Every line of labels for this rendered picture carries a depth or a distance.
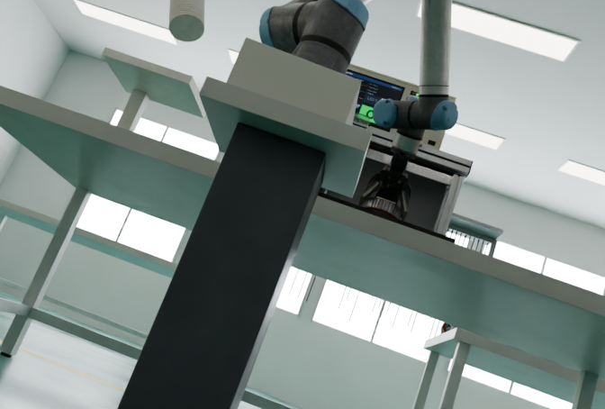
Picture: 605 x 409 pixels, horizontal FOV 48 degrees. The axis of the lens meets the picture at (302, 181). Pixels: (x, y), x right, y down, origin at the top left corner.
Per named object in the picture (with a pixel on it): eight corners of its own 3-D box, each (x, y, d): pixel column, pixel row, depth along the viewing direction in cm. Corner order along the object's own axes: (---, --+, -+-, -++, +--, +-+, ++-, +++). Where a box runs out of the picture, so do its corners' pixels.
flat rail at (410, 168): (455, 186, 210) (457, 177, 211) (269, 123, 217) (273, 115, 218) (454, 187, 211) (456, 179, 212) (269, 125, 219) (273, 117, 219)
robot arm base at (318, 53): (339, 86, 131) (358, 43, 134) (269, 62, 134) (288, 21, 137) (342, 117, 145) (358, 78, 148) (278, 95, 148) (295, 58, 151)
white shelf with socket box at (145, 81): (144, 184, 245) (193, 76, 257) (52, 151, 250) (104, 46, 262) (165, 208, 279) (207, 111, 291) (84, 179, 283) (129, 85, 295)
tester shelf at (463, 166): (469, 174, 212) (473, 160, 213) (267, 106, 220) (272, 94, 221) (444, 209, 254) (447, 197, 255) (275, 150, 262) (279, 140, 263)
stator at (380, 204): (400, 217, 192) (404, 205, 193) (363, 204, 193) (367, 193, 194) (395, 227, 203) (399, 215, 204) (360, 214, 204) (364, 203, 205)
